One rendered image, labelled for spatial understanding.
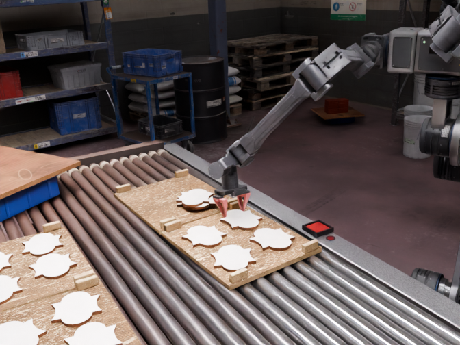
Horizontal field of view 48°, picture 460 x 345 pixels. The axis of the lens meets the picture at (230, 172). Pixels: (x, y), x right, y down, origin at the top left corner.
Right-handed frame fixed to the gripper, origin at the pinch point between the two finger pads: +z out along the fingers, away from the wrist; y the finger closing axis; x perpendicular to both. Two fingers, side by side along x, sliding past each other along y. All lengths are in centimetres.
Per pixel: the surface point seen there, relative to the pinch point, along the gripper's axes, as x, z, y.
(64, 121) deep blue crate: 431, -26, 69
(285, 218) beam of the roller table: -7.8, 4.7, 16.9
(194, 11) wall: 479, -149, 282
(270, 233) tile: -18.4, 4.4, 1.3
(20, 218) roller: 54, -4, -60
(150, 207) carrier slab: 26.9, -2.9, -19.0
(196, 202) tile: 12.3, -3.8, -7.7
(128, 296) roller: -18, 10, -49
